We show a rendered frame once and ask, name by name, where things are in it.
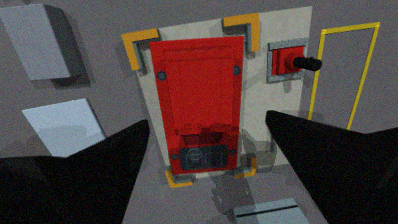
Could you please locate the yellow rectangular outline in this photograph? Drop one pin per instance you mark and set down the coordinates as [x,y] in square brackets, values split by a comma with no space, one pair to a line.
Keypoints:
[320,50]

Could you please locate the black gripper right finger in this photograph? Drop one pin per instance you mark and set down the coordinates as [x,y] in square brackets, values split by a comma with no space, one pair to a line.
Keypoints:
[344,171]

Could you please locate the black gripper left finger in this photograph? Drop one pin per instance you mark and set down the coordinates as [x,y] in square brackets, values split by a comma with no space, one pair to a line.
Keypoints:
[92,186]

